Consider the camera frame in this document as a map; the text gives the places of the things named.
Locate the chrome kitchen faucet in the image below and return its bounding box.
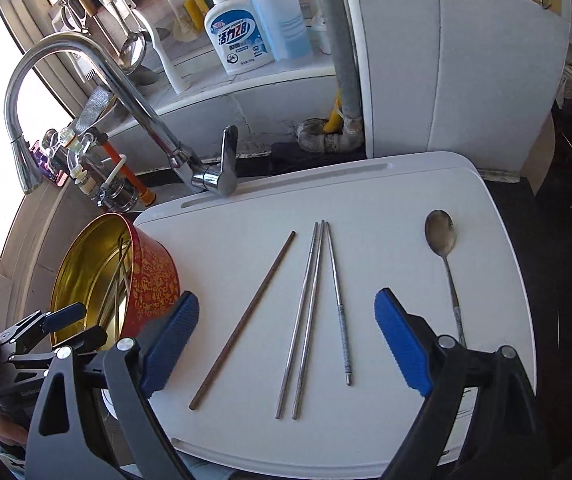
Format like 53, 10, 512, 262
3, 30, 241, 198

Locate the steel chopstick plain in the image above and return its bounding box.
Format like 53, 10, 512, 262
291, 220, 326, 419
274, 222, 321, 420

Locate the small white container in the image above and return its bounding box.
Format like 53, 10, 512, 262
309, 15, 331, 55

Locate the light blue tall bottle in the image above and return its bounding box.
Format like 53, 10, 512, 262
251, 0, 312, 62

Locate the brown wooden chopstick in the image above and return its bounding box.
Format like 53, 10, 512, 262
188, 231, 297, 412
97, 240, 132, 330

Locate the steel chopstick patterned handle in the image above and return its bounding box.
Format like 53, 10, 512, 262
325, 222, 353, 386

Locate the long metal spoon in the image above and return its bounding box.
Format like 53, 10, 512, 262
423, 209, 467, 348

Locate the yellow gas hose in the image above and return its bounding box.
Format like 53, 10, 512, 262
320, 90, 345, 135

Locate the grey vertical pipe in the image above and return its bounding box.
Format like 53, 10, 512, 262
297, 0, 365, 154

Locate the person's left hand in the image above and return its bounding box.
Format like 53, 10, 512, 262
0, 412, 28, 448

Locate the orange pipe valve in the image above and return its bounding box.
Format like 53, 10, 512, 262
96, 132, 157, 207

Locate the glass water filter fitting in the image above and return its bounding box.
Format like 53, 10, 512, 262
41, 127, 100, 200

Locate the white blue detergent bottle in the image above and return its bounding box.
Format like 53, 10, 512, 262
205, 0, 274, 76

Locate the red and gold round tin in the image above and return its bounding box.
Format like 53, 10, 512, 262
50, 212, 181, 344

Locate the white cutting board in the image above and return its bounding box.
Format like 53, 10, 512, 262
136, 153, 537, 479

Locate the hanging steel ladle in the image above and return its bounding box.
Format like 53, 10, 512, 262
100, 0, 146, 74

